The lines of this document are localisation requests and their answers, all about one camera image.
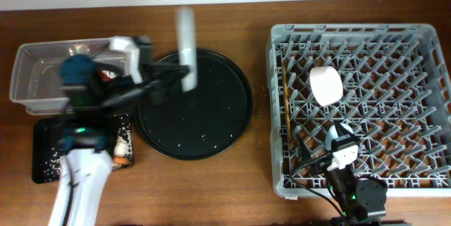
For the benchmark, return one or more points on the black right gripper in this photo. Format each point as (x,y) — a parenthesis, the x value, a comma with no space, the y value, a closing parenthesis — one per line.
(305,158)

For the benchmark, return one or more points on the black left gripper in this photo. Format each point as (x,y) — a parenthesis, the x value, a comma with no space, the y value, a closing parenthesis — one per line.
(152,74)

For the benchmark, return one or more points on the light blue cup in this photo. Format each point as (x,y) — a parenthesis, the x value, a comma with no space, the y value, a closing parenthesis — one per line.
(333,134)

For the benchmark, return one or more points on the red snack wrapper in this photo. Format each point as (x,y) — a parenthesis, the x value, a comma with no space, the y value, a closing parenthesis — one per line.
(107,75)

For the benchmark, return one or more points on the grey plate with food scraps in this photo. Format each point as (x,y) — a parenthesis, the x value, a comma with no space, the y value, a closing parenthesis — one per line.
(187,47)

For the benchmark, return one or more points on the pink bowl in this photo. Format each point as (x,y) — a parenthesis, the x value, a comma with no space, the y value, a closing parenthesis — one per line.
(326,85)

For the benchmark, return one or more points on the wooden chopstick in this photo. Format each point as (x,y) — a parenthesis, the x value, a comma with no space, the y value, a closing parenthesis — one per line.
(287,106)

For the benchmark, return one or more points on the orange carrot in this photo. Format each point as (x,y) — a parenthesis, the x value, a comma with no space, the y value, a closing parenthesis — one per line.
(121,161)

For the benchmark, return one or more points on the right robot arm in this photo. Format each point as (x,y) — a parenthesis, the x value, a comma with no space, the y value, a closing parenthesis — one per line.
(358,200)

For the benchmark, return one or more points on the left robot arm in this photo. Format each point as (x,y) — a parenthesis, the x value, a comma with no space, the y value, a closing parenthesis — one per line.
(89,131)

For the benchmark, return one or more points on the grey dishwasher rack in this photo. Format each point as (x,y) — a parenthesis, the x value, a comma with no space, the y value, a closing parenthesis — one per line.
(396,99)

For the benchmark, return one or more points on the round black tray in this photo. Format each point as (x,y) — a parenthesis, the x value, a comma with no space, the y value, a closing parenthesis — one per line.
(205,121)

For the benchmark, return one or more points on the clear plastic bin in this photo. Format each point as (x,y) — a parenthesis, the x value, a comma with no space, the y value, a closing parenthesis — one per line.
(36,76)

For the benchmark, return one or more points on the black rectangular bin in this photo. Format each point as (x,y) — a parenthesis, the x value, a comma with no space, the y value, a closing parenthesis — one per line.
(46,148)

